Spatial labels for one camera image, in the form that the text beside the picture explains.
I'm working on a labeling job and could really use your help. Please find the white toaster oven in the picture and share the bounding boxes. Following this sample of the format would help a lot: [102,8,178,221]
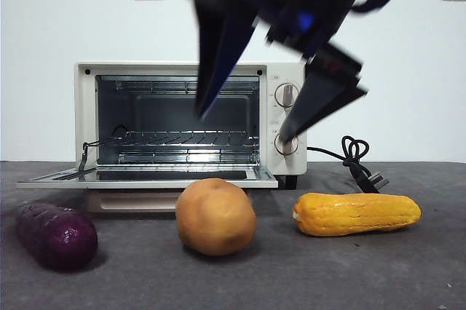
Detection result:
[74,61,308,191]

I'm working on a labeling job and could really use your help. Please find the purple sweet potato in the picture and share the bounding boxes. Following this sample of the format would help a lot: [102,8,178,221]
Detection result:
[16,202,98,273]

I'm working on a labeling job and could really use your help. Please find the metal wire oven rack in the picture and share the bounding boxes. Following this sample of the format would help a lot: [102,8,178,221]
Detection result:
[82,130,260,151]

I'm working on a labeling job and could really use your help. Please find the brown potato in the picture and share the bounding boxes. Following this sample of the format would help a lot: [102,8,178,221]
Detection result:
[175,178,257,257]

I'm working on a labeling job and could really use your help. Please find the beige oven knob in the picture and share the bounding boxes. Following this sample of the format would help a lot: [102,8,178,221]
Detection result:
[273,131,299,155]
[273,82,301,109]

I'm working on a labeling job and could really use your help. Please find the black power cable with plug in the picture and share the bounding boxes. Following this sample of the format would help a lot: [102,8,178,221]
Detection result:
[307,135,390,194]

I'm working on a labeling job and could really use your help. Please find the glass oven door beige handle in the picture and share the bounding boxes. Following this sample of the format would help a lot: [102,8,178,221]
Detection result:
[16,162,280,213]

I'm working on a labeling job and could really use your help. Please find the yellow corn cob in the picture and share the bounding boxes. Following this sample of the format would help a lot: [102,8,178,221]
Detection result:
[292,192,422,237]

